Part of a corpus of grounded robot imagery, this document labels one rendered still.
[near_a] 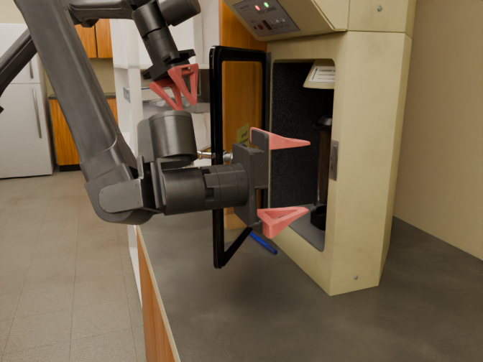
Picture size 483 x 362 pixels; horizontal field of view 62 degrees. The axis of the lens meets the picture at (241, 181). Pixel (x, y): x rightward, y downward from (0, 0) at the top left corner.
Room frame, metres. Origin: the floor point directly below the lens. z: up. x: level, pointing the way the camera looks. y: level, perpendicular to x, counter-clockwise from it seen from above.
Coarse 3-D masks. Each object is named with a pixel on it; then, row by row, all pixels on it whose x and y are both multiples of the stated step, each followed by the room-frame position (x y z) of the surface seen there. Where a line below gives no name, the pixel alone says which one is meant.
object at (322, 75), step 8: (320, 64) 0.80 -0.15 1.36; (328, 64) 0.79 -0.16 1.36; (312, 72) 0.82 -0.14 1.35; (320, 72) 0.79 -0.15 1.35; (328, 72) 0.78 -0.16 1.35; (312, 80) 0.80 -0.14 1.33; (320, 80) 0.78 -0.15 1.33; (328, 80) 0.77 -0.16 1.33; (320, 88) 0.78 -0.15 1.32; (328, 88) 0.76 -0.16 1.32
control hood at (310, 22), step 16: (224, 0) 0.92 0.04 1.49; (240, 0) 0.86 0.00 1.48; (288, 0) 0.70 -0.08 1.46; (304, 0) 0.67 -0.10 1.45; (320, 0) 0.65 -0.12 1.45; (336, 0) 0.66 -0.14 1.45; (240, 16) 0.92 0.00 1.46; (304, 16) 0.70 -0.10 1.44; (320, 16) 0.66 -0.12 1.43; (336, 16) 0.66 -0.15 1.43; (288, 32) 0.80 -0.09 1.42; (304, 32) 0.75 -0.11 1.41; (320, 32) 0.71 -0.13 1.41
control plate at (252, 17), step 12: (252, 0) 0.81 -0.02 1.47; (264, 0) 0.77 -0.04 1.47; (276, 0) 0.73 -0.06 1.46; (240, 12) 0.90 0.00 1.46; (252, 12) 0.85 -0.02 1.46; (264, 12) 0.81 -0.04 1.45; (276, 12) 0.77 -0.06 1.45; (252, 24) 0.90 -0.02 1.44; (276, 24) 0.81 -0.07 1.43; (288, 24) 0.77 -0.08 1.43; (264, 36) 0.90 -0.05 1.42
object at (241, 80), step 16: (224, 64) 0.71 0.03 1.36; (240, 64) 0.79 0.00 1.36; (256, 64) 0.89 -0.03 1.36; (224, 80) 0.71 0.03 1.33; (240, 80) 0.79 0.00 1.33; (256, 80) 0.89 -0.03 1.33; (224, 96) 0.71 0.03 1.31; (240, 96) 0.79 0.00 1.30; (256, 96) 0.89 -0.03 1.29; (224, 112) 0.71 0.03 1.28; (240, 112) 0.79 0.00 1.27; (256, 112) 0.89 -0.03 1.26; (224, 128) 0.71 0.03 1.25; (240, 128) 0.79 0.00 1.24; (224, 144) 0.71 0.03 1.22; (224, 208) 0.71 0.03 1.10; (224, 224) 0.71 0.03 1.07; (240, 224) 0.79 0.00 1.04; (224, 240) 0.71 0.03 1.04
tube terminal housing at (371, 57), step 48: (384, 0) 0.69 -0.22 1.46; (288, 48) 0.87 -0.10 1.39; (336, 48) 0.70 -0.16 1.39; (384, 48) 0.69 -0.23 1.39; (336, 96) 0.69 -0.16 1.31; (384, 96) 0.70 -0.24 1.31; (384, 144) 0.70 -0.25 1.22; (336, 192) 0.67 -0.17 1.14; (384, 192) 0.70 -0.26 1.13; (288, 240) 0.84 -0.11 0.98; (336, 240) 0.67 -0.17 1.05; (384, 240) 0.73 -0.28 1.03; (336, 288) 0.68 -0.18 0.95
